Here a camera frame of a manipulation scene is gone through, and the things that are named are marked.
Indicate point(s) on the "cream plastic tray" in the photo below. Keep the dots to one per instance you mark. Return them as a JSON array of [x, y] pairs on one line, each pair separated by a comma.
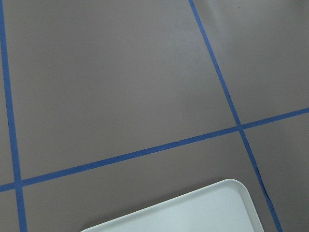
[[225, 206]]

